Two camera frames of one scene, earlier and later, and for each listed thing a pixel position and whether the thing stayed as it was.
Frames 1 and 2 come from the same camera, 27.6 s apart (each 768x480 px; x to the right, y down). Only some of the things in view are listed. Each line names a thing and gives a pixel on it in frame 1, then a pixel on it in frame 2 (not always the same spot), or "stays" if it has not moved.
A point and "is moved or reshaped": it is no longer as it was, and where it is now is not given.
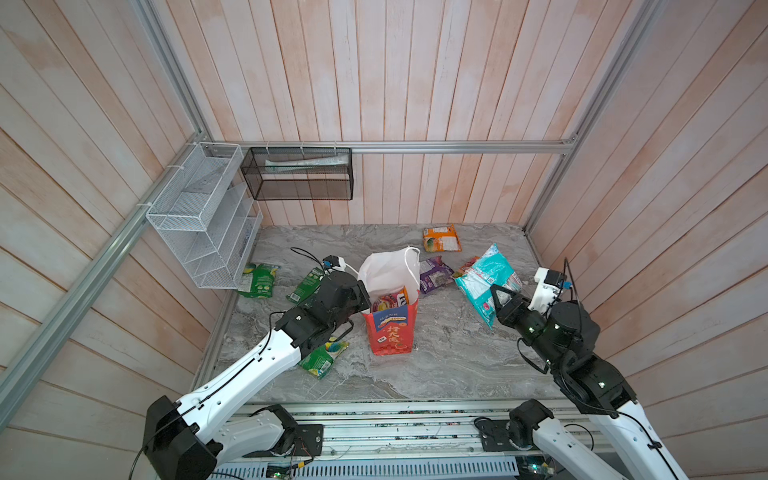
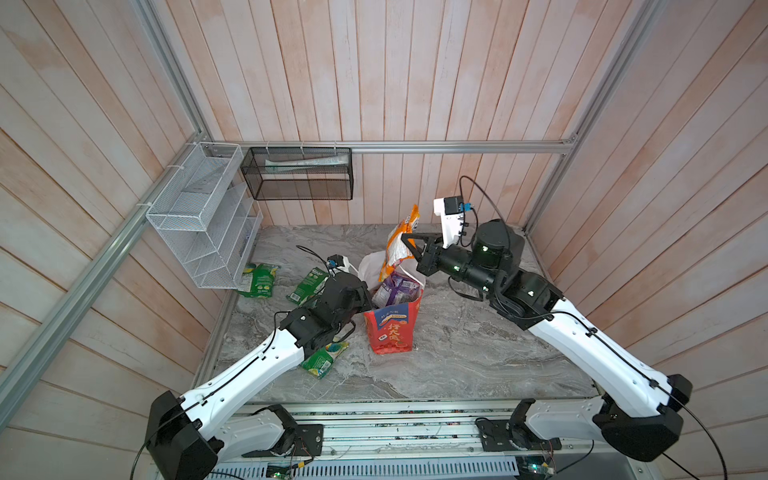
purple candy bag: [434, 274] is moved or reshaped
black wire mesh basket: [299, 173] stays
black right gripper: [510, 309] -> [430, 258]
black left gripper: [357, 292] stays
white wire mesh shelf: [206, 217] stays
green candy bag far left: [262, 279] stays
